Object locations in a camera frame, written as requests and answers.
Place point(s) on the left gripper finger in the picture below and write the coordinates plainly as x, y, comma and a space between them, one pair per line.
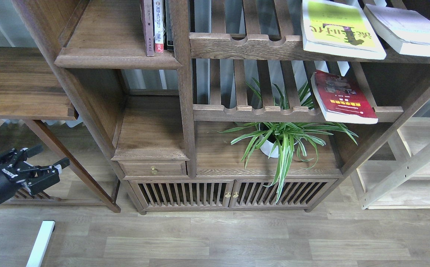
38, 178
11, 157

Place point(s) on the maroon upright book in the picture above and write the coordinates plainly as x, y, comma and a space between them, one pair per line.
147, 25

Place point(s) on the white plant pot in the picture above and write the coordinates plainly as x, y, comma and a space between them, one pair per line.
269, 147

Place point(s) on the white metal bar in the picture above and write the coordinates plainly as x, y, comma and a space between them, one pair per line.
41, 242

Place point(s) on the red cover book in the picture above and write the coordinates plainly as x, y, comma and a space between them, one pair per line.
341, 100

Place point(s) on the dark upright book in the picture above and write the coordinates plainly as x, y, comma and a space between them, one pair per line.
169, 41

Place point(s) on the yellow green cover book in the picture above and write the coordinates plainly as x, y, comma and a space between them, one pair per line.
338, 29

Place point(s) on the brass drawer knob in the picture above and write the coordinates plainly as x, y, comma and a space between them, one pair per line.
154, 171

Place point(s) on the light wooden shelf unit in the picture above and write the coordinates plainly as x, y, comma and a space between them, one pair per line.
403, 182

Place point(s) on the green spider plant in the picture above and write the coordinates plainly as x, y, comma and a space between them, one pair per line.
288, 139

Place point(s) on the dark wooden bookshelf cabinet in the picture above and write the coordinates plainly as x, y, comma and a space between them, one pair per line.
228, 65

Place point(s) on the dark wooden side table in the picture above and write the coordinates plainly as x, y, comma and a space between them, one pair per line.
30, 91

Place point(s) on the pale lavender cover book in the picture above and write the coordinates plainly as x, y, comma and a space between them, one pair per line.
406, 31

